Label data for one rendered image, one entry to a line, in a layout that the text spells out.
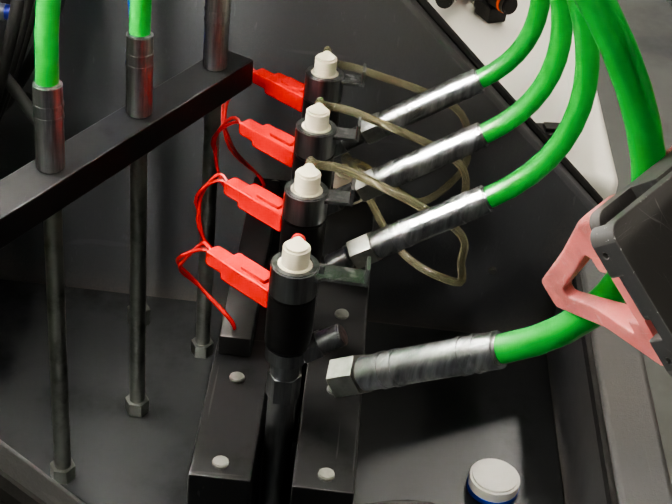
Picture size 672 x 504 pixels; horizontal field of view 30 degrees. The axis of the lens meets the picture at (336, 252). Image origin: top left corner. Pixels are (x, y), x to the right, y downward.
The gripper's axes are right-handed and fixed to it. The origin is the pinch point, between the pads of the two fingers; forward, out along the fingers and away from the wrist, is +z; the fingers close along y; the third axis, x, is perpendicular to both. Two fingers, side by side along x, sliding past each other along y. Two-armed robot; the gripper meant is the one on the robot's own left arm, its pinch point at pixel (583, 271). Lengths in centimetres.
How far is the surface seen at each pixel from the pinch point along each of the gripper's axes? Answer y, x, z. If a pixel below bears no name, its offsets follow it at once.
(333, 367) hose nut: 6.8, -0.8, 12.5
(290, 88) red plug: -14.4, -14.4, 38.0
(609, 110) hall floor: -193, 29, 208
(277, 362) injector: 4.1, -0.7, 24.3
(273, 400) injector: 4.7, 1.4, 26.7
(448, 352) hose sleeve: 4.3, 0.7, 6.3
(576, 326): 1.7, 1.7, 0.2
